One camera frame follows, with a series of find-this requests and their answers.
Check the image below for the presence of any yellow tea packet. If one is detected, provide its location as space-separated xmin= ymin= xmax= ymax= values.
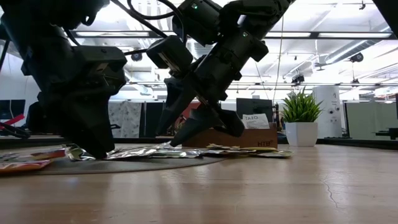
xmin=241 ymin=146 xmax=277 ymax=152

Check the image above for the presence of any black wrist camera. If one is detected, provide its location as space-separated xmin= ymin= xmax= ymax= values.
xmin=73 ymin=45 xmax=128 ymax=96
xmin=146 ymin=35 xmax=194 ymax=75

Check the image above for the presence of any black aluminium table frame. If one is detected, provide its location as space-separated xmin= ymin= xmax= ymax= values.
xmin=0 ymin=135 xmax=398 ymax=151

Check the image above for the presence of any green plant in white pot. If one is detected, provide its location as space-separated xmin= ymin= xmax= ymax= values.
xmin=280 ymin=88 xmax=323 ymax=147

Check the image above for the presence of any orange white tea packet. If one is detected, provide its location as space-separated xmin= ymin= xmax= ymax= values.
xmin=241 ymin=113 xmax=271 ymax=130

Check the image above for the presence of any black desk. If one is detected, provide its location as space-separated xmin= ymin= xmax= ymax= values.
xmin=371 ymin=127 xmax=398 ymax=140

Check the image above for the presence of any black monitor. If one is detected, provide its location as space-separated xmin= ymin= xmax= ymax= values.
xmin=0 ymin=99 xmax=26 ymax=120
xmin=236 ymin=98 xmax=274 ymax=124

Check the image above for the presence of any round grey mat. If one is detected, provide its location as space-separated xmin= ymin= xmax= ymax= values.
xmin=0 ymin=146 xmax=227 ymax=175

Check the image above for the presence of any green partition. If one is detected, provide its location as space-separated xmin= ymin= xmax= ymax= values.
xmin=345 ymin=101 xmax=398 ymax=139

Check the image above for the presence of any pile of foil tea packets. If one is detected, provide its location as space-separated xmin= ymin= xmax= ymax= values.
xmin=63 ymin=142 xmax=171 ymax=162

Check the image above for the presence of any red strap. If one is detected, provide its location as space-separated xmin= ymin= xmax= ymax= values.
xmin=0 ymin=113 xmax=25 ymax=127

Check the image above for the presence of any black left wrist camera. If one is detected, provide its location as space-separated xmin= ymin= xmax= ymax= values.
xmin=73 ymin=45 xmax=128 ymax=96

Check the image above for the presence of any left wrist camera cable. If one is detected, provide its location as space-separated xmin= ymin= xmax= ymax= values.
xmin=124 ymin=48 xmax=149 ymax=56

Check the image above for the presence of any black ceiling light rail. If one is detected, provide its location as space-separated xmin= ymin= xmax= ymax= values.
xmin=70 ymin=30 xmax=398 ymax=40

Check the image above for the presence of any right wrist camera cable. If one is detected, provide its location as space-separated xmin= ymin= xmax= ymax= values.
xmin=110 ymin=0 xmax=187 ymax=40

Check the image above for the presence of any wooden tea organizer box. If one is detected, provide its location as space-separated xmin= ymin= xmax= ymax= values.
xmin=182 ymin=126 xmax=279 ymax=149

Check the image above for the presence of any white column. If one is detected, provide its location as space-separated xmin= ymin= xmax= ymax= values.
xmin=312 ymin=85 xmax=343 ymax=139

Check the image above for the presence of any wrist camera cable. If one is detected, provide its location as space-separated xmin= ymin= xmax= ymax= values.
xmin=110 ymin=0 xmax=187 ymax=40
xmin=124 ymin=48 xmax=149 ymax=56

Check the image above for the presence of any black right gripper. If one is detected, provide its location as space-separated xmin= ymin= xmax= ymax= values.
xmin=155 ymin=29 xmax=270 ymax=148

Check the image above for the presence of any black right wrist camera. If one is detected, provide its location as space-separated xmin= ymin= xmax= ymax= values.
xmin=146 ymin=35 xmax=194 ymax=75

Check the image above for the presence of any black partition panel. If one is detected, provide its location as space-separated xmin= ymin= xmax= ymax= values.
xmin=144 ymin=101 xmax=165 ymax=138

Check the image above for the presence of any white patterned curtain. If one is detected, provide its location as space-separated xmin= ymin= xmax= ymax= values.
xmin=108 ymin=101 xmax=142 ymax=138

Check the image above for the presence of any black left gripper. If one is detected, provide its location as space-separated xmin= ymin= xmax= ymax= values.
xmin=21 ymin=34 xmax=116 ymax=159

